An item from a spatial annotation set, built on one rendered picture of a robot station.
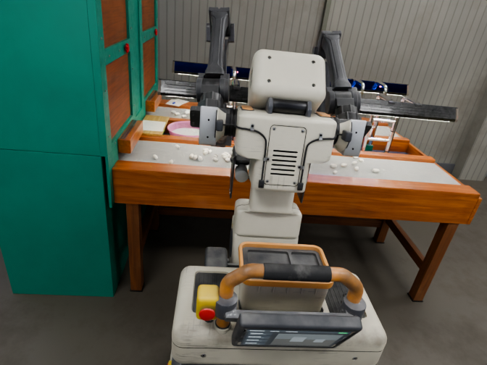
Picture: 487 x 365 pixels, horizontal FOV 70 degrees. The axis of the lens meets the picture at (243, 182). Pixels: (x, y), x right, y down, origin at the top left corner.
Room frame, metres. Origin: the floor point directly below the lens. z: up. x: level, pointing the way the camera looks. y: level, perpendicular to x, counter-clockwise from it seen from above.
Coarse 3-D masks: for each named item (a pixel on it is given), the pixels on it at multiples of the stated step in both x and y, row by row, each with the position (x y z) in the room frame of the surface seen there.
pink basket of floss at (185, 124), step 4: (172, 124) 2.08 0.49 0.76; (176, 124) 2.11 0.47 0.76; (184, 124) 2.14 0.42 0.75; (188, 124) 2.15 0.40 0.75; (168, 128) 2.00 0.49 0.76; (172, 128) 2.07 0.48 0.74; (188, 128) 2.14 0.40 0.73; (196, 128) 2.14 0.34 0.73; (172, 132) 1.93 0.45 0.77; (184, 136) 1.90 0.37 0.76; (188, 136) 1.90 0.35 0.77; (192, 136) 1.90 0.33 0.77; (196, 136) 1.91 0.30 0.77
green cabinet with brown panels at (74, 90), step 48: (0, 0) 1.32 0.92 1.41; (48, 0) 1.33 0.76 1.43; (96, 0) 1.37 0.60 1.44; (144, 0) 2.30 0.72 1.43; (0, 48) 1.31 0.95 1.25; (48, 48) 1.33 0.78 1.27; (96, 48) 1.35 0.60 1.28; (144, 48) 2.27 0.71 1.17; (0, 96) 1.31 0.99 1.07; (48, 96) 1.33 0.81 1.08; (96, 96) 1.35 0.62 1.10; (144, 96) 2.23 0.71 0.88; (0, 144) 1.30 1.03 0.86; (48, 144) 1.33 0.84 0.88; (96, 144) 1.35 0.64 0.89
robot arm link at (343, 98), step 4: (336, 92) 1.16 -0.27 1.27; (340, 92) 1.16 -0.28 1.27; (344, 92) 1.16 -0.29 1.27; (348, 92) 1.16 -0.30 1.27; (336, 96) 1.14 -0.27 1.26; (340, 96) 1.14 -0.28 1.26; (344, 96) 1.14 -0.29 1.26; (348, 96) 1.14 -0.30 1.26; (336, 100) 1.12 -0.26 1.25; (340, 100) 1.12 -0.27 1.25; (344, 100) 1.12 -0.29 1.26; (348, 100) 1.12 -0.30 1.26; (352, 100) 1.12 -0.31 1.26; (336, 104) 1.11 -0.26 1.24; (340, 104) 1.10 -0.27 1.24; (344, 104) 1.10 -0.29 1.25; (352, 104) 1.10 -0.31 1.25; (336, 108) 1.11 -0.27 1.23; (332, 116) 1.17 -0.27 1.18
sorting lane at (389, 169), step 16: (144, 144) 1.76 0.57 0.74; (160, 144) 1.79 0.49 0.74; (176, 144) 1.82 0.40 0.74; (192, 144) 1.84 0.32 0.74; (128, 160) 1.54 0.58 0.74; (144, 160) 1.57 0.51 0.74; (160, 160) 1.59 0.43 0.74; (176, 160) 1.61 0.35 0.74; (192, 160) 1.63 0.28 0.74; (208, 160) 1.66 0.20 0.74; (224, 160) 1.68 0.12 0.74; (336, 160) 1.87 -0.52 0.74; (352, 160) 1.90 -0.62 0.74; (368, 160) 1.93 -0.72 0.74; (384, 160) 1.96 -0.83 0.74; (352, 176) 1.68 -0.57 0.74; (368, 176) 1.70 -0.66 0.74; (384, 176) 1.73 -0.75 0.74; (400, 176) 1.75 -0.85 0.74; (416, 176) 1.78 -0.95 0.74; (432, 176) 1.81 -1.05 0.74; (448, 176) 1.84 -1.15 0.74
